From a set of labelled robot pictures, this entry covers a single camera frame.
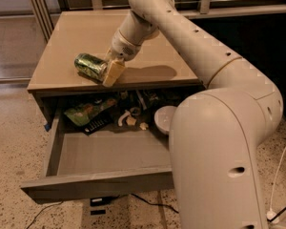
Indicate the black box under cabinet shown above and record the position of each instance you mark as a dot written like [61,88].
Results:
[96,204]

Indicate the small beige crumpled piece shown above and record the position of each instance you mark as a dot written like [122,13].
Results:
[144,126]

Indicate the white bowl in drawer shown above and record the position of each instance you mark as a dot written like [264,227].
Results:
[163,117]

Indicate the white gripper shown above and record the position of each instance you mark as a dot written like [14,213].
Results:
[124,50]

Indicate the black remote control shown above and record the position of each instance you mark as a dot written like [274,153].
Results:
[95,125]

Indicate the grey drawer cabinet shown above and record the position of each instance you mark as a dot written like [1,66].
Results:
[91,31]

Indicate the white curved plastic piece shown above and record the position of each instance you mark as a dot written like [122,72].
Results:
[122,117]

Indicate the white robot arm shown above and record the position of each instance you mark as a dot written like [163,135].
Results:
[213,134]

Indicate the green soda can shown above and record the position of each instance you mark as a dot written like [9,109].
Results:
[91,66]

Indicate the open grey top drawer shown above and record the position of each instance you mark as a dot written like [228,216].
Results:
[110,162]

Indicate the green snack bag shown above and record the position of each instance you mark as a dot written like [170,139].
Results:
[82,114]

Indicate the small tan food piece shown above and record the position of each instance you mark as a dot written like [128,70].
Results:
[131,121]

